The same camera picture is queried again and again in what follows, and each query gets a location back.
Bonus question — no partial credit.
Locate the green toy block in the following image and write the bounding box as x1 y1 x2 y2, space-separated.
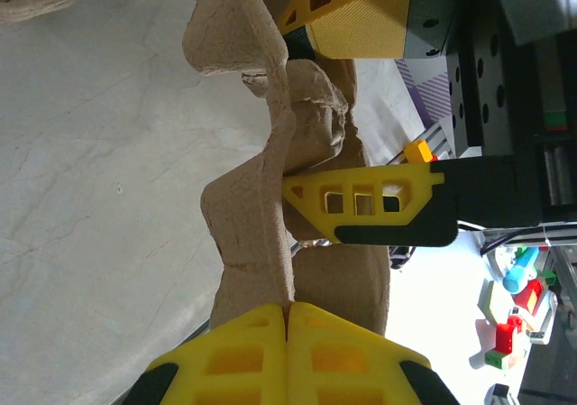
484 349 507 371

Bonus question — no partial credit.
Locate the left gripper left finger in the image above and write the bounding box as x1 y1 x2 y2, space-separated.
130 303 289 405

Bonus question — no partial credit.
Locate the red and yellow toy block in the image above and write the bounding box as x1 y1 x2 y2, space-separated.
403 140 441 163

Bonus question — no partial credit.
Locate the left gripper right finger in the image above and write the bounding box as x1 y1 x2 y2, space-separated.
287 302 459 405

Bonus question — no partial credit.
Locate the blue toy cylinder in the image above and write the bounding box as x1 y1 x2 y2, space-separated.
502 246 541 294

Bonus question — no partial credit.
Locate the aluminium mounting rail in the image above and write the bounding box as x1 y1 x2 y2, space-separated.
371 120 456 168

